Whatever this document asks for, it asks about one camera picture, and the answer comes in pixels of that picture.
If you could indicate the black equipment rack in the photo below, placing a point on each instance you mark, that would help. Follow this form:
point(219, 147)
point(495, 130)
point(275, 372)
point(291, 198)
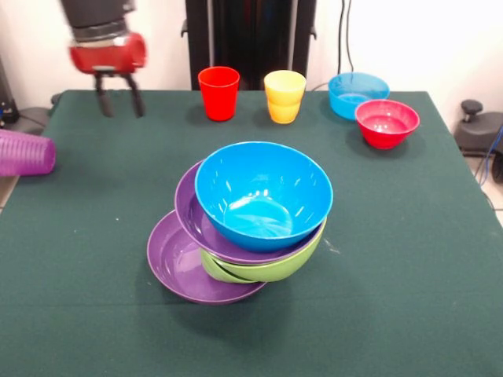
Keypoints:
point(6, 98)

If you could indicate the small blue bowl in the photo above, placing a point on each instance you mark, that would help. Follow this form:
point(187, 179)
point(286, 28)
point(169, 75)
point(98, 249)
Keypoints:
point(349, 94)

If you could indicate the yellow cup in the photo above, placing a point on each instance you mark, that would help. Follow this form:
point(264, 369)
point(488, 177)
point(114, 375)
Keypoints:
point(285, 98)

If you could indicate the dark grey equipment base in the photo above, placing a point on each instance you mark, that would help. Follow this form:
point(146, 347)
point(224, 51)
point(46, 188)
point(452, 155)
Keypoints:
point(33, 116)
point(479, 129)

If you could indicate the small red bowl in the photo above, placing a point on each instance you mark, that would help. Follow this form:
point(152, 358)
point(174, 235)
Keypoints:
point(387, 125)

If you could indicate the purple cup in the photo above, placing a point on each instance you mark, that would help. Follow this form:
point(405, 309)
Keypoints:
point(27, 153)

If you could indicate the large blue bowl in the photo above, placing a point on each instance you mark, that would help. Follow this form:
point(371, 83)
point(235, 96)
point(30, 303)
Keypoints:
point(259, 188)

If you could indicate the large purple bowl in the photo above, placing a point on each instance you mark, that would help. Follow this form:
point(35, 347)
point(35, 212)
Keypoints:
point(188, 208)
point(173, 259)

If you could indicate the red cup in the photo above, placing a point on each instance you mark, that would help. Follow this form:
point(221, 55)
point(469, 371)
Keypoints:
point(218, 98)

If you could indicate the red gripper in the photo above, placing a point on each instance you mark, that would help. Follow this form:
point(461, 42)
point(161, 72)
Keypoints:
point(106, 57)

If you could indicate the dark green tablecloth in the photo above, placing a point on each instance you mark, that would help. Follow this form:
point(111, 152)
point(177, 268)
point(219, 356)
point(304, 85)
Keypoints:
point(353, 255)

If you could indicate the large green bowl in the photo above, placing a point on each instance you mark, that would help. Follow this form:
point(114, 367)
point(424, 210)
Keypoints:
point(291, 263)

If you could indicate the small green bowl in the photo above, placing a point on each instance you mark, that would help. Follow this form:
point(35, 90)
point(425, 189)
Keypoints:
point(214, 273)

